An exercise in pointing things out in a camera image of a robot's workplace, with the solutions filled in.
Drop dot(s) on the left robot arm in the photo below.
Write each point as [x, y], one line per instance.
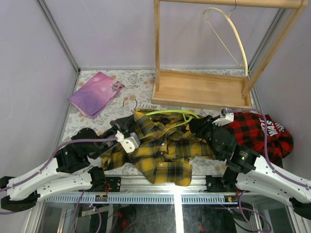
[69, 167]

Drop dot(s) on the purple folded cloth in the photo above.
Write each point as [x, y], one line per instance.
[95, 94]

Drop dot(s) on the aluminium mounting rail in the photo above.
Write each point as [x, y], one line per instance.
[135, 189]

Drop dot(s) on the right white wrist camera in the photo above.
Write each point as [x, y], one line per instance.
[226, 117]

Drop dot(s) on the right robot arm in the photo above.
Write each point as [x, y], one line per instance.
[247, 170]

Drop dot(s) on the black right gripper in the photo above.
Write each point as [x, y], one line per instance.
[198, 126]

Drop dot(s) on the red black plaid shirt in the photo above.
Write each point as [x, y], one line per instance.
[255, 132]

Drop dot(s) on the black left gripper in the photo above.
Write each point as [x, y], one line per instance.
[116, 126]

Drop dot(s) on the cream clothes hanger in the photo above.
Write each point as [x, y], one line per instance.
[233, 45]

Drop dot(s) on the wooden clothes rack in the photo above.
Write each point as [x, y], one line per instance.
[212, 91]

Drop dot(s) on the yellow plaid shirt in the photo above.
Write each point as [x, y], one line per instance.
[164, 154]

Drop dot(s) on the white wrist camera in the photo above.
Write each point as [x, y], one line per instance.
[130, 143]
[226, 117]

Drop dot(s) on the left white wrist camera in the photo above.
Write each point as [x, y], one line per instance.
[130, 143]

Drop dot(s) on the green clothes hanger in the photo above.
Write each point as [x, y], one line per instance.
[186, 115]

